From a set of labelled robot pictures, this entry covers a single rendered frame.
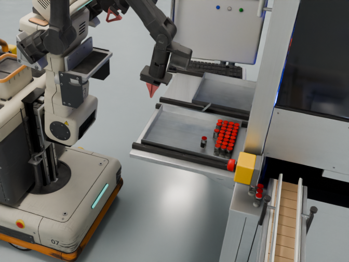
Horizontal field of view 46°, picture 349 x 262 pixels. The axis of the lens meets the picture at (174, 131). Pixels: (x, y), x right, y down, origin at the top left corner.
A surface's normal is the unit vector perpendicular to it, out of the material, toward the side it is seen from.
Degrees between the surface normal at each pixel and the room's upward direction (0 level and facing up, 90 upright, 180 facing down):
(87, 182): 0
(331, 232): 90
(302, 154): 90
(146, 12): 87
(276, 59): 90
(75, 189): 0
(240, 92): 0
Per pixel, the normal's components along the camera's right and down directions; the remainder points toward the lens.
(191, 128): 0.07, -0.80
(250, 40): -0.15, 0.59
